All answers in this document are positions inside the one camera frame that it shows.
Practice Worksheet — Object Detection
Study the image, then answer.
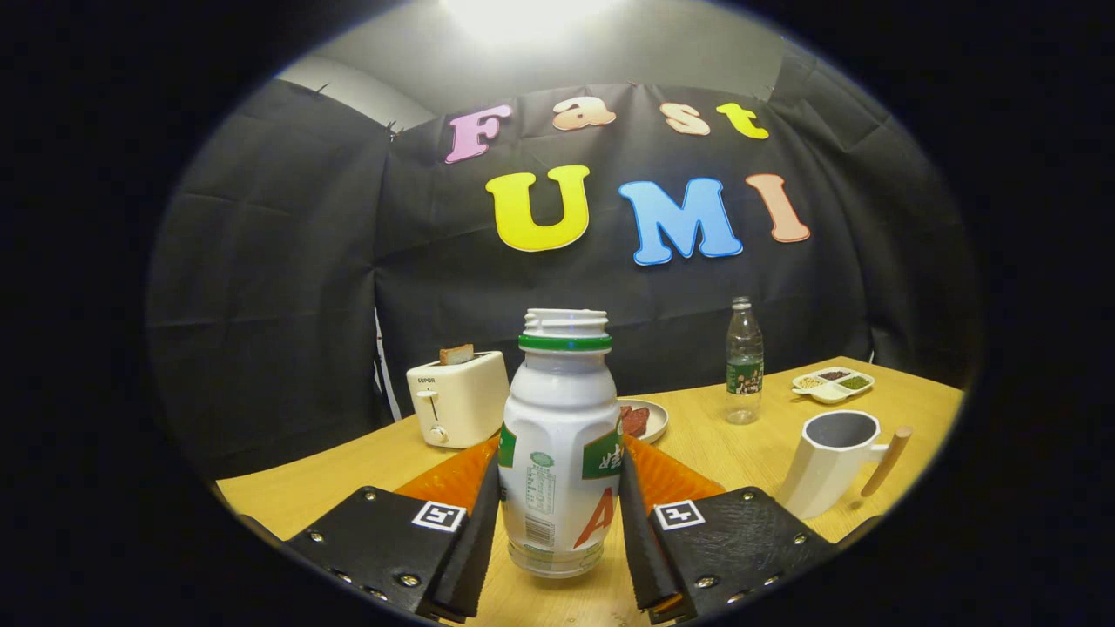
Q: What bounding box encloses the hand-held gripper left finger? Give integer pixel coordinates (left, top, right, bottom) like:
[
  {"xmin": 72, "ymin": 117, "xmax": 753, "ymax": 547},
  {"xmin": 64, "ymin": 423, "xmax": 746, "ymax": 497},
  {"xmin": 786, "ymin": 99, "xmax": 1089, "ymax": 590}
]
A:
[{"xmin": 283, "ymin": 435, "xmax": 502, "ymax": 624}]

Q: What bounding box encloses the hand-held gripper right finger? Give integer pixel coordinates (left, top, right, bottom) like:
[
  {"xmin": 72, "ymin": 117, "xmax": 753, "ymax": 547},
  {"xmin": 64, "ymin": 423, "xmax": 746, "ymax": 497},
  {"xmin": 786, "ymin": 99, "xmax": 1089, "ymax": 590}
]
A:
[{"xmin": 618, "ymin": 434, "xmax": 841, "ymax": 626}]

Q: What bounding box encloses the white juice bottle green collar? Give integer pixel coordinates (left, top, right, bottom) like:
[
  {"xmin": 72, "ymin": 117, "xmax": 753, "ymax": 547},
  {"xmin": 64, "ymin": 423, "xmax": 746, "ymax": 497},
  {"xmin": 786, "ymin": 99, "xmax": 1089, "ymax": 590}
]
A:
[{"xmin": 499, "ymin": 307, "xmax": 625, "ymax": 580}]

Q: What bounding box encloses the white cup with wooden handle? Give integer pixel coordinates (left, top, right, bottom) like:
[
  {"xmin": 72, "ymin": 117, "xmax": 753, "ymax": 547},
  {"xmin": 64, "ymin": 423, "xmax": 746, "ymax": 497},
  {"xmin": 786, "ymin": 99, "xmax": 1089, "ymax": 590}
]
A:
[{"xmin": 775, "ymin": 409, "xmax": 914, "ymax": 522}]

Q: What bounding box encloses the clear plastic water bottle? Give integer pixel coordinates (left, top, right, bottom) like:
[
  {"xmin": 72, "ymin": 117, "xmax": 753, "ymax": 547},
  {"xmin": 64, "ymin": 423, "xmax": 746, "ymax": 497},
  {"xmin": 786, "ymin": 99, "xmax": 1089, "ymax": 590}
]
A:
[{"xmin": 726, "ymin": 296, "xmax": 766, "ymax": 426}]

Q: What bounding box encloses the round beige plate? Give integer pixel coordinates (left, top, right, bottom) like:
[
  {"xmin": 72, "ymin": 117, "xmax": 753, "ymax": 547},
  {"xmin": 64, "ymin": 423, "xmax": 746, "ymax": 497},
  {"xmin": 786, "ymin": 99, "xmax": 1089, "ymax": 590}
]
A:
[{"xmin": 617, "ymin": 398, "xmax": 670, "ymax": 445}]

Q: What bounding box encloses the wooden table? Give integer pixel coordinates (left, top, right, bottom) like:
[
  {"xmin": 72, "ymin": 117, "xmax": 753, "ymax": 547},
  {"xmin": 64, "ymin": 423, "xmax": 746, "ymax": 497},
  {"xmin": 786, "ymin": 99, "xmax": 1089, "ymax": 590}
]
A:
[{"xmin": 213, "ymin": 355, "xmax": 968, "ymax": 627}]

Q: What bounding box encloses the cream toaster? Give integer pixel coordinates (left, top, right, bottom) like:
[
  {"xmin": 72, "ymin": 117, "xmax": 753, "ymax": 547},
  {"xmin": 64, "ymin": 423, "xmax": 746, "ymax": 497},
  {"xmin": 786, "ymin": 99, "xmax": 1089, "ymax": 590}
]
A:
[{"xmin": 406, "ymin": 350, "xmax": 511, "ymax": 450}]

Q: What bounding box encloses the white divided dish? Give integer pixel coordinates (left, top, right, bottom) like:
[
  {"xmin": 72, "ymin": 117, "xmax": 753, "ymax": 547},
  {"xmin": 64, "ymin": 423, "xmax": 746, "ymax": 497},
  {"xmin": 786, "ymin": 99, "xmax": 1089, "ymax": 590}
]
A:
[{"xmin": 791, "ymin": 367, "xmax": 875, "ymax": 405}]

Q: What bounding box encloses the ceiling light panel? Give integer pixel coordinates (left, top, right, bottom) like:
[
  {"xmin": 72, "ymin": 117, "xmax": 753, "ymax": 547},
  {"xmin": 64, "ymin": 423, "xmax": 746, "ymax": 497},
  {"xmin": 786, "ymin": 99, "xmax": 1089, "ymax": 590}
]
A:
[{"xmin": 440, "ymin": 0, "xmax": 628, "ymax": 49}]

